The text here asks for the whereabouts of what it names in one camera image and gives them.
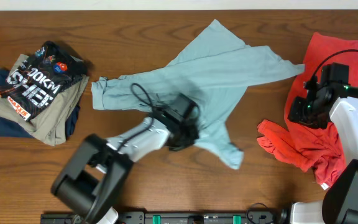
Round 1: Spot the light blue t-shirt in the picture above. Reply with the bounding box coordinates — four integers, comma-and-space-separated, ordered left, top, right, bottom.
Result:
91, 20, 305, 169

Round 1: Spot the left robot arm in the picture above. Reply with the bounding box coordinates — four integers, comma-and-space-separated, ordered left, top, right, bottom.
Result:
51, 94, 200, 223

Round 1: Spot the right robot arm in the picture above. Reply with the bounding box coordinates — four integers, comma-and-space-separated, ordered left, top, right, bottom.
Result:
288, 78, 358, 223

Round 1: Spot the red t-shirt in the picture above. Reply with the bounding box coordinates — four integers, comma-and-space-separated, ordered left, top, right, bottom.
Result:
257, 32, 358, 190

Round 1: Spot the khaki folded garment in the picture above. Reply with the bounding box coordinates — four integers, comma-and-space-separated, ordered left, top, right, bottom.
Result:
0, 54, 89, 146

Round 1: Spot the black printed folded shirt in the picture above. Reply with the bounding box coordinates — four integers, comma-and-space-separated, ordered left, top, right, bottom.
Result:
0, 41, 88, 121

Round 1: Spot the navy blue folded garment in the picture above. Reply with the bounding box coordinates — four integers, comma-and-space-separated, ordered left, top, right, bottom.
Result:
0, 75, 89, 144

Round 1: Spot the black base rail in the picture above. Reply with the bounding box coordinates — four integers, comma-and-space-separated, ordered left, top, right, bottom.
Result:
40, 203, 288, 224

